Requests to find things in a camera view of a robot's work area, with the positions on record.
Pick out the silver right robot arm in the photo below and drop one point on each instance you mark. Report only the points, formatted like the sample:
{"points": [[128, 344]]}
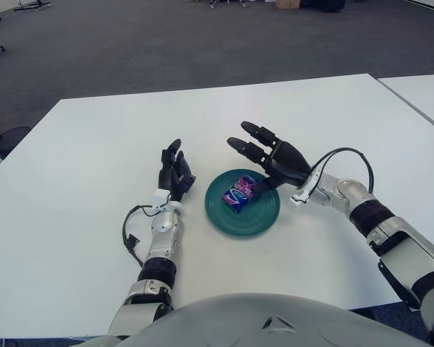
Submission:
{"points": [[401, 238]]}

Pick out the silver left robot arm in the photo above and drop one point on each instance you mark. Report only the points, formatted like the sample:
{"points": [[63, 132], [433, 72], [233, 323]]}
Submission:
{"points": [[162, 242]]}

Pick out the blue purple gum pack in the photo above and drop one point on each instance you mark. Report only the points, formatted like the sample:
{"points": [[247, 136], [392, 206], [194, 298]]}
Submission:
{"points": [[237, 195]]}

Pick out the teal green round plate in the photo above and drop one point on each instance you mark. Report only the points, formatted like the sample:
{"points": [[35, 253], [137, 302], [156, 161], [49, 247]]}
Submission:
{"points": [[260, 220]]}

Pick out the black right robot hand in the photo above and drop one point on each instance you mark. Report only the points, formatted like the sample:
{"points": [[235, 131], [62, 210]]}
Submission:
{"points": [[285, 162]]}

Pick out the wheeled carts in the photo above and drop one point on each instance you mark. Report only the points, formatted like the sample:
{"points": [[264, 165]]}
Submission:
{"points": [[228, 3]]}

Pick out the black cabinet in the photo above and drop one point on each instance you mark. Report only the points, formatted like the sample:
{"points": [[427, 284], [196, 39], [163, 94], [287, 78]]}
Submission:
{"points": [[323, 5]]}

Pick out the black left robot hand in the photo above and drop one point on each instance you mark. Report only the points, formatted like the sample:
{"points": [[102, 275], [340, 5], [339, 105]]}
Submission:
{"points": [[171, 177]]}

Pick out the grey robot torso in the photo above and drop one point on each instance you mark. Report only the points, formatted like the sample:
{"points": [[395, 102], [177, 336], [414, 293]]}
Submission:
{"points": [[275, 325]]}

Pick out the black stand base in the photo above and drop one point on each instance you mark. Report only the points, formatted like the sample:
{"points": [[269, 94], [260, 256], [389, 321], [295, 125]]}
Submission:
{"points": [[30, 5]]}

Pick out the brown cardboard box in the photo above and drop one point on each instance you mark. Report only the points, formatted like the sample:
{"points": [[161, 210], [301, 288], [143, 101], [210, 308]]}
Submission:
{"points": [[287, 3]]}

